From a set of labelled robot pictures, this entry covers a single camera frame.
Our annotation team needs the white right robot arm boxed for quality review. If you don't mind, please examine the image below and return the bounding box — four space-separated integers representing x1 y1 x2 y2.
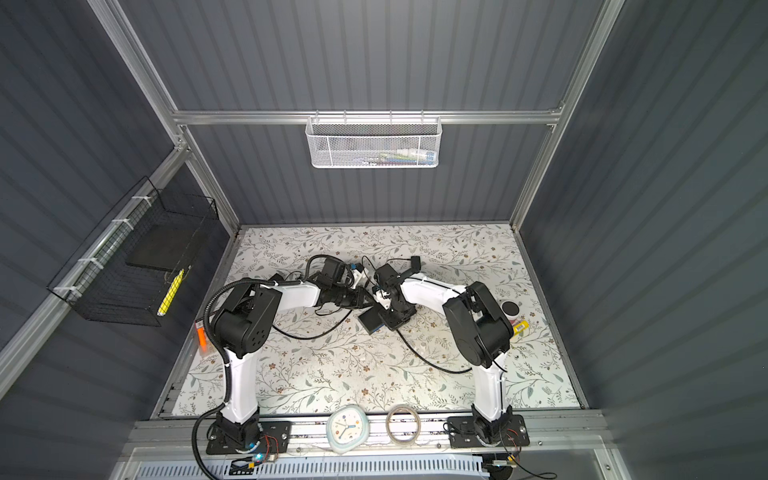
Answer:
370 265 515 444

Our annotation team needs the white wire mesh basket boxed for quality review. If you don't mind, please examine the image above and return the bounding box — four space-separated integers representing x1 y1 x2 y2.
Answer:
305 116 443 169

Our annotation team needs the black wire wall basket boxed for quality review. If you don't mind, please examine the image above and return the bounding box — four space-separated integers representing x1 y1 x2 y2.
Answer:
47 181 219 327

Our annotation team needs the clear tape ring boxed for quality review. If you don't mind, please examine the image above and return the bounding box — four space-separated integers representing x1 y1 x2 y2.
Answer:
385 404 422 446

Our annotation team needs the yellow marker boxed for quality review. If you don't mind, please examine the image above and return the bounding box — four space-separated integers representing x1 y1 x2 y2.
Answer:
511 320 530 336

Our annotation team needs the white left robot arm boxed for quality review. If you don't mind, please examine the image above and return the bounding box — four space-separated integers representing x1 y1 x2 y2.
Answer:
201 254 370 453

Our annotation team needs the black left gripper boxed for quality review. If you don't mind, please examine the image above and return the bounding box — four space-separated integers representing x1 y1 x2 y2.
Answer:
333 287 379 311

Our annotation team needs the black power adapter with cord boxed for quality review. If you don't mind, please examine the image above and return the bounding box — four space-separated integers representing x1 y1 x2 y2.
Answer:
361 255 422 278

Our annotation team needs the pink tape roll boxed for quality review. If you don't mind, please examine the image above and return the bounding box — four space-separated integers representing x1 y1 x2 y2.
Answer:
501 301 520 319

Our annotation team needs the black ethernet cable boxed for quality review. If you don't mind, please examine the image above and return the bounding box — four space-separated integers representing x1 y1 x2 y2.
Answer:
271 307 355 341
395 328 474 376

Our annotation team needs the white analog clock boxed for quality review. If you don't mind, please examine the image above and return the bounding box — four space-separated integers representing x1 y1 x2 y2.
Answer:
326 404 370 454

